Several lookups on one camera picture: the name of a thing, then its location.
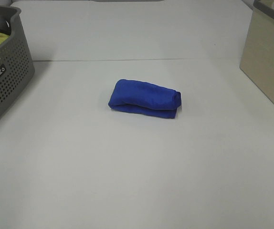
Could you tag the grey perforated plastic basket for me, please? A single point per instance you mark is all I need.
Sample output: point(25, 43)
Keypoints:
point(16, 65)

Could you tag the beige storage box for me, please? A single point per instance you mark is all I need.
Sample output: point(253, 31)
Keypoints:
point(257, 60)

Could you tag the blue microfiber towel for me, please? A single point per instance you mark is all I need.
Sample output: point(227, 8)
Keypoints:
point(144, 98)

